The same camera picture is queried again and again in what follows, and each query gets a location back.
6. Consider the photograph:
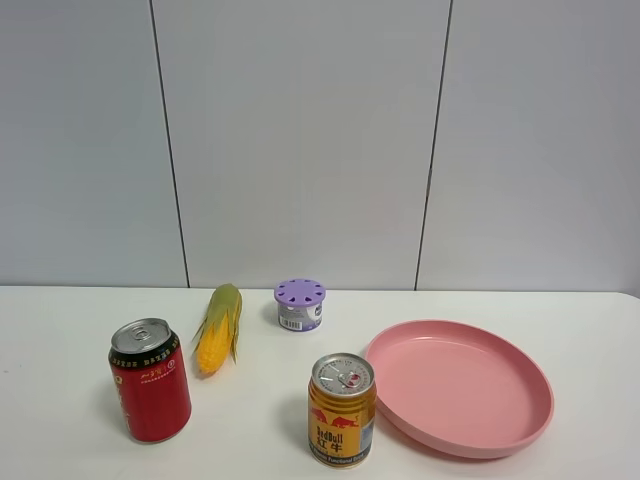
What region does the purple lidded air freshener jar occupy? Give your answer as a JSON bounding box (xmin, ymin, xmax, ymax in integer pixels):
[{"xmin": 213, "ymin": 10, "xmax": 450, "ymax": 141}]
[{"xmin": 274, "ymin": 278, "xmax": 326, "ymax": 332}]

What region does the pink plastic plate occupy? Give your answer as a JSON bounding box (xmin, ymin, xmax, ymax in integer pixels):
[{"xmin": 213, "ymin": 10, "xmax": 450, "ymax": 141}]
[{"xmin": 366, "ymin": 320, "xmax": 554, "ymax": 460}]

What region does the yellow corn cob with husk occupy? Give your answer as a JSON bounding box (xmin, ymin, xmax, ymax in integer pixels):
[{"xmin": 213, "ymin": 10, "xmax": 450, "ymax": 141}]
[{"xmin": 194, "ymin": 283, "xmax": 243, "ymax": 377}]

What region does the gold Red Bull can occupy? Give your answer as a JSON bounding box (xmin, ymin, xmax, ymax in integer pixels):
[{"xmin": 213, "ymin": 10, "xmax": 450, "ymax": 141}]
[{"xmin": 307, "ymin": 353, "xmax": 377, "ymax": 468}]

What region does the red soda can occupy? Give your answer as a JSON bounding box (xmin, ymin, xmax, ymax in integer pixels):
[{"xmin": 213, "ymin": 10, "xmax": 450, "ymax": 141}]
[{"xmin": 108, "ymin": 318, "xmax": 192, "ymax": 443}]

